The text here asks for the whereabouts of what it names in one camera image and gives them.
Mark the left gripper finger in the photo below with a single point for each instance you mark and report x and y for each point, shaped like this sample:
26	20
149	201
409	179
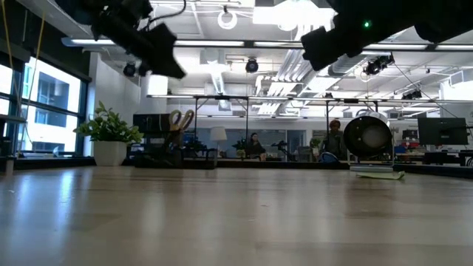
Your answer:
155	63
164	40

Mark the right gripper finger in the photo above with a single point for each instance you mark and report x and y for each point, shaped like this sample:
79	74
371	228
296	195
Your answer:
319	48
349	46

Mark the green sticky note pad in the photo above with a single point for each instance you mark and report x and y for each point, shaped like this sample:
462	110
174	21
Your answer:
380	176

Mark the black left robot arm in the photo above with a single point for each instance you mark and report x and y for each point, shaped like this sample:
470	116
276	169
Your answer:
81	5

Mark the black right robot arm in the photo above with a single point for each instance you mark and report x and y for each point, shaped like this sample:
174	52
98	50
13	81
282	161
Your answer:
443	18

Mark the black mesh desk organizer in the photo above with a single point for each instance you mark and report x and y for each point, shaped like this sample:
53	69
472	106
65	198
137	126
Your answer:
151	123

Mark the black ceiling spotlight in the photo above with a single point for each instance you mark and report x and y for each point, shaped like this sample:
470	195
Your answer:
377	66
252	66
412	95
129	70

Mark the overhead bar with light strips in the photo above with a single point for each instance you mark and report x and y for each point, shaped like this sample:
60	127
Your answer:
207	43

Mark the lamp with white shade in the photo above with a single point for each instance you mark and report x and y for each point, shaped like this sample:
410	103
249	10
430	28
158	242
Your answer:
218	133

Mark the person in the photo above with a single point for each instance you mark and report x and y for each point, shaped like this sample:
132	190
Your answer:
334	142
255	147

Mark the green plant in white pot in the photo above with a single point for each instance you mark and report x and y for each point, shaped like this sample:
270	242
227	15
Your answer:
109	153

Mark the blue round object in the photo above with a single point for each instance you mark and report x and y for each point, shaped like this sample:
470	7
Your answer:
328	158

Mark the black computer monitor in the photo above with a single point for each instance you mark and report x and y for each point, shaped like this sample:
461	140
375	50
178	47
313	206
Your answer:
443	131

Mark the black metal frame station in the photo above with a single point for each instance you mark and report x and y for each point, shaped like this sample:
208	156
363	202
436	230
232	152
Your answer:
221	97

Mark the black aluminium extrusion frame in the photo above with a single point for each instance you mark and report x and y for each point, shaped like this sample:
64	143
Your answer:
277	164

